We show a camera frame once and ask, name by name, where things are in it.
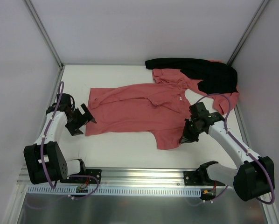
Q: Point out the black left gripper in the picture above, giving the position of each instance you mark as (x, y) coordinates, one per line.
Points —
(79, 120)

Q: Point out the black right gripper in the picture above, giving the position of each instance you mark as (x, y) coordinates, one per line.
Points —
(191, 131)

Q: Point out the pink t-shirt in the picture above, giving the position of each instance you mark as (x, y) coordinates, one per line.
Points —
(160, 109)
(175, 76)

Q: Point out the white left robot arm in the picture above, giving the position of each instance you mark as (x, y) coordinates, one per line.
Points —
(56, 167)

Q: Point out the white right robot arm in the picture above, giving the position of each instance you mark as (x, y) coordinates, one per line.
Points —
(253, 175)

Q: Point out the black t-shirt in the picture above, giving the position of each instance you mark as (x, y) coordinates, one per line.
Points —
(215, 77)

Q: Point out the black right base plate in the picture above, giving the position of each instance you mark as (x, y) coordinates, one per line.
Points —
(193, 178)

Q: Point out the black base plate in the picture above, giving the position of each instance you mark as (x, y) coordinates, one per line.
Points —
(193, 178)
(90, 175)

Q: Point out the left side aluminium rail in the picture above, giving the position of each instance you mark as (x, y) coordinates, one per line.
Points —
(48, 102)

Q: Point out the aluminium rail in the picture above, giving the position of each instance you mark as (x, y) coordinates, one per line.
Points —
(146, 177)
(48, 102)
(242, 127)

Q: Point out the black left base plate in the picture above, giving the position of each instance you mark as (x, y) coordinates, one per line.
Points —
(90, 175)

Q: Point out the right side aluminium rail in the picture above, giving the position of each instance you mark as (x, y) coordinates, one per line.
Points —
(242, 127)

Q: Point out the aluminium front rail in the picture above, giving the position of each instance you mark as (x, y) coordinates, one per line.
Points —
(146, 177)

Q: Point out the white slotted cable duct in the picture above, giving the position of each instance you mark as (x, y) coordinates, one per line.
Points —
(116, 191)

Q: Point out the left aluminium frame post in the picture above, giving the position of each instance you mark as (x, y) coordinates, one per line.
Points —
(36, 18)

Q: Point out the aluminium frame post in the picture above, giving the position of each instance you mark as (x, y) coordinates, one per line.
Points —
(251, 25)
(36, 18)

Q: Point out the right aluminium frame post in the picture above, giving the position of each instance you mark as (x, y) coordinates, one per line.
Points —
(251, 25)

